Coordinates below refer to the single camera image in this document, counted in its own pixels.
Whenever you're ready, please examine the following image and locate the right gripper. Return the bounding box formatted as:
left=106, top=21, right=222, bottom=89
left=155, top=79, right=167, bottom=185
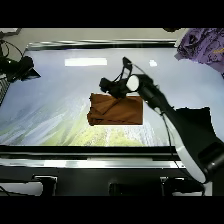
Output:
left=98, top=76, right=130, bottom=100

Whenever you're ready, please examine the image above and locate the brown garment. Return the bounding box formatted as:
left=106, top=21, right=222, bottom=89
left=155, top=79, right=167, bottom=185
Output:
left=86, top=92, right=145, bottom=127

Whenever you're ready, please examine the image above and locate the black garment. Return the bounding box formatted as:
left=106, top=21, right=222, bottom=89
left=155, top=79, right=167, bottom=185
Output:
left=174, top=106, right=214, bottom=134

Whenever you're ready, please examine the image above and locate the purple printed garment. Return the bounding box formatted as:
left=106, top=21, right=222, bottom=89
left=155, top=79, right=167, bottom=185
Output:
left=174, top=27, right=224, bottom=76

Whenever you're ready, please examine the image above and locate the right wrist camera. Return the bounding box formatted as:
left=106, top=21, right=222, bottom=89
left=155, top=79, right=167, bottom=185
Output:
left=117, top=56, right=135, bottom=82

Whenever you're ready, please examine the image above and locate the black cable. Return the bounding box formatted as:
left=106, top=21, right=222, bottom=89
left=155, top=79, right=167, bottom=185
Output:
left=159, top=111, right=183, bottom=169

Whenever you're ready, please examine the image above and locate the silver frame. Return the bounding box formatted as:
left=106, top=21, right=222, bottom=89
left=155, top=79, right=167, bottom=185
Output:
left=0, top=151, right=214, bottom=197

